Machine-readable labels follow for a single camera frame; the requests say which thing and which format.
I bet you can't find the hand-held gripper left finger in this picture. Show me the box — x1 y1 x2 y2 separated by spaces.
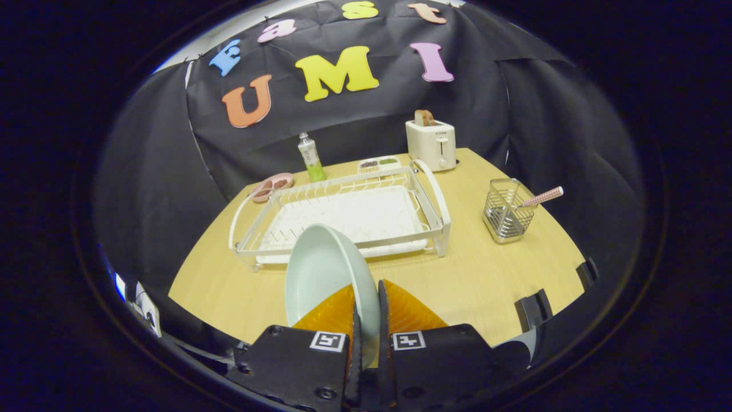
227 283 363 412

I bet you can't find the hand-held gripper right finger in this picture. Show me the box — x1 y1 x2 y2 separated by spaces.
376 279 499 410

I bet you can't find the light green plate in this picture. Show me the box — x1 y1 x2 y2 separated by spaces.
285 223 381 370

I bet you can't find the white dish rack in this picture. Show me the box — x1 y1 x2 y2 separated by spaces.
229 159 452 271

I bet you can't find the metal wire basket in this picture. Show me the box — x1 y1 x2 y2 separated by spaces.
483 178 536 245

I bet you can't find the pink-handled metal spoon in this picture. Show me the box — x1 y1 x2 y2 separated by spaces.
518 186 564 209

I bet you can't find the white divided food dish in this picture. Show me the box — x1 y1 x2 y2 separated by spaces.
357 156 403 174

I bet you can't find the pink plate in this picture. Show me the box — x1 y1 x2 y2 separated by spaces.
250 172 295 204

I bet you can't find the black table clamp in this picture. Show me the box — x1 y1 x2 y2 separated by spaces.
576 257 599 290
515 289 554 332

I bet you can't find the clear bottle with green liquid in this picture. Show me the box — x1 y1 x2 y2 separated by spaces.
297 133 328 183

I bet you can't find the white toaster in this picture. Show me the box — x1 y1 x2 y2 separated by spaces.
405 119 457 172

